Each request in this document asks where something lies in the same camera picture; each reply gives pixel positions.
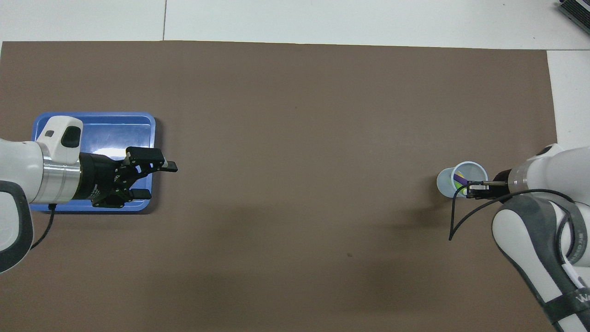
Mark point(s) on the translucent plastic cup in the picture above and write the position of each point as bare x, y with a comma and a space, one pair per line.
445, 184

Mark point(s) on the green pen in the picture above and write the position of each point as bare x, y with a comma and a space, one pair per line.
458, 184

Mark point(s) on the brown table mat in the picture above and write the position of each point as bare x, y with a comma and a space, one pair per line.
295, 184

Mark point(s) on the purple pen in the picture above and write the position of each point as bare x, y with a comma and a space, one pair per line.
459, 176

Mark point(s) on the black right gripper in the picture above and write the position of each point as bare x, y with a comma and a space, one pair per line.
503, 177

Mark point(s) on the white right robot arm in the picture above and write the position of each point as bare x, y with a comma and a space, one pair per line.
553, 175

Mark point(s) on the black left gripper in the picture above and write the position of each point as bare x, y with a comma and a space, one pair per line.
101, 180

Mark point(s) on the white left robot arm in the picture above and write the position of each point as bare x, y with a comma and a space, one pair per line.
18, 161

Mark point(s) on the blue plastic tray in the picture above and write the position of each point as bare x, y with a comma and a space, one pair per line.
115, 133

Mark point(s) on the grey ribbed device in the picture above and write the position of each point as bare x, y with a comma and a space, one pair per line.
576, 11

